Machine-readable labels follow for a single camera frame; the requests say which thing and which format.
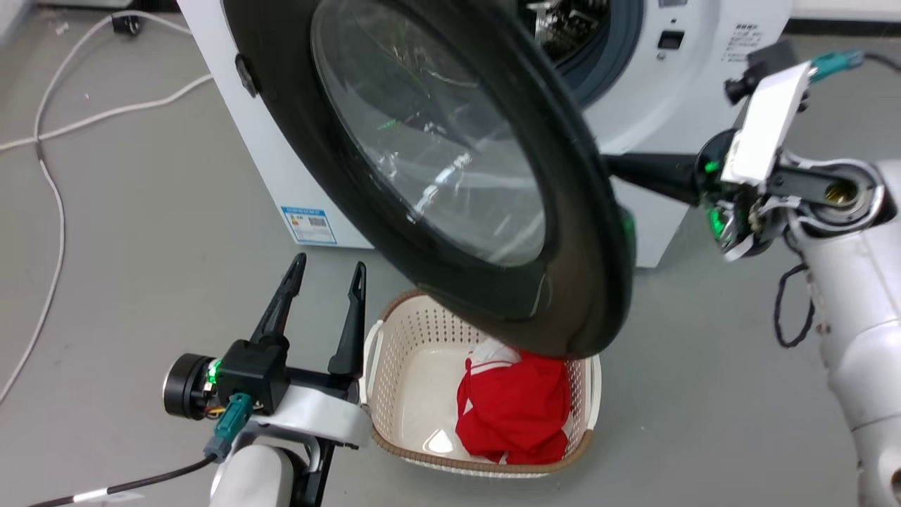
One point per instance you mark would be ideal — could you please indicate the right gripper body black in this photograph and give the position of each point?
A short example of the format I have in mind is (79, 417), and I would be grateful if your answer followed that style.
(728, 211)

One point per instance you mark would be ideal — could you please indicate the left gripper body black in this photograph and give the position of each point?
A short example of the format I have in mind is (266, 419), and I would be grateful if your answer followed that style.
(253, 373)

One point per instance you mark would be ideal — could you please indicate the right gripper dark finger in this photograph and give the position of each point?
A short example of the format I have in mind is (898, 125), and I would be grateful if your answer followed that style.
(658, 174)

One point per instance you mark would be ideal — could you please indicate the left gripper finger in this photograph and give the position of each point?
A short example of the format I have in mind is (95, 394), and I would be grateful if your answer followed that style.
(281, 299)
(351, 331)

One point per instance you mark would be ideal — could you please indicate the black round glass washer door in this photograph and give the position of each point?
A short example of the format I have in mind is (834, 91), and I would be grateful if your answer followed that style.
(577, 282)

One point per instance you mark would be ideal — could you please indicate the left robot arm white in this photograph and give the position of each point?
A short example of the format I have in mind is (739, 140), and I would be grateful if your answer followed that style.
(253, 479)

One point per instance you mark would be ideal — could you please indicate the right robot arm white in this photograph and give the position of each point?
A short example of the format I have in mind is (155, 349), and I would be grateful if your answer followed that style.
(859, 317)

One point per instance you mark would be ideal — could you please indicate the white front-load washing machine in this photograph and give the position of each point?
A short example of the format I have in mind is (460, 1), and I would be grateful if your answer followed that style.
(676, 91)

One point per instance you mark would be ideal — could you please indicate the blue energy label sticker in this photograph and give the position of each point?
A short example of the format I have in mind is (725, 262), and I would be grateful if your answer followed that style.
(308, 225)

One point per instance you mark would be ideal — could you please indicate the beige perforated laundry basket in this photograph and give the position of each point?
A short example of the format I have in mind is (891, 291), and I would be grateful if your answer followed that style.
(415, 394)

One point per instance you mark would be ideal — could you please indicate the steel washer drum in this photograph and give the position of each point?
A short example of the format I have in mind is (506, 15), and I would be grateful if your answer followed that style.
(563, 28)

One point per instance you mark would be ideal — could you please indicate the red and white garment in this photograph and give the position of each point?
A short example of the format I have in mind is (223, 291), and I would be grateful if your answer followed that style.
(514, 412)

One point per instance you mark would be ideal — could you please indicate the black power plug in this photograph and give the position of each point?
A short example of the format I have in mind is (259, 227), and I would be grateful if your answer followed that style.
(127, 24)

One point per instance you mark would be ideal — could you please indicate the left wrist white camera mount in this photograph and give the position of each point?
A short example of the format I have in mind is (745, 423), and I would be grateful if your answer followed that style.
(317, 415)

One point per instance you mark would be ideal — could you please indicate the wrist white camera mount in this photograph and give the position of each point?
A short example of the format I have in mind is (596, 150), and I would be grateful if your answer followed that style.
(317, 415)
(764, 123)

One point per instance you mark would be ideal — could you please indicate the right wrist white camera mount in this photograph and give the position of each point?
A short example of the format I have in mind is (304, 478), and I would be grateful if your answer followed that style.
(764, 123)

